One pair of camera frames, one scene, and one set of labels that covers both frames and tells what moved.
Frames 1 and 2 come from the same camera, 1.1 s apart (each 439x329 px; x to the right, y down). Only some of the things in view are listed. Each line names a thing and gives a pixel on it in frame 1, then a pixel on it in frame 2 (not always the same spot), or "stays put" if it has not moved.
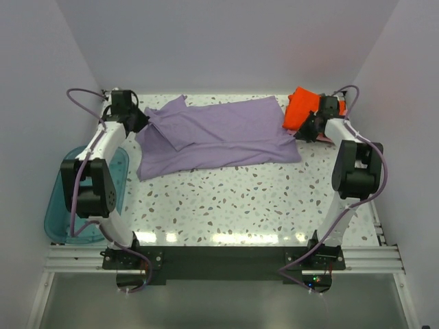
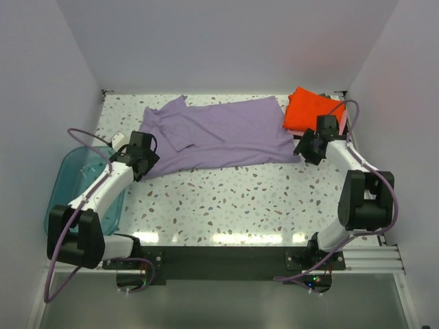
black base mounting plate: [226, 263] stays put
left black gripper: [143, 119] -> [151, 158]
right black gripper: [302, 133] -> [301, 149]
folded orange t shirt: [301, 103] stays put
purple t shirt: [179, 137] stays put
